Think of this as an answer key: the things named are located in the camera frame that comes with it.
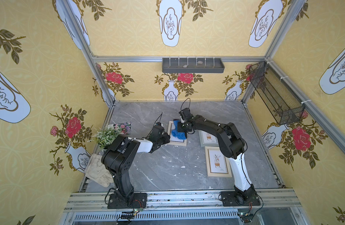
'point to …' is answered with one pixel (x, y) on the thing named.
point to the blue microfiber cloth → (175, 132)
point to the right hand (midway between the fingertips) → (177, 130)
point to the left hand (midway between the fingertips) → (170, 138)
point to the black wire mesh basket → (284, 105)
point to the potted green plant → (105, 136)
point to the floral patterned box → (124, 127)
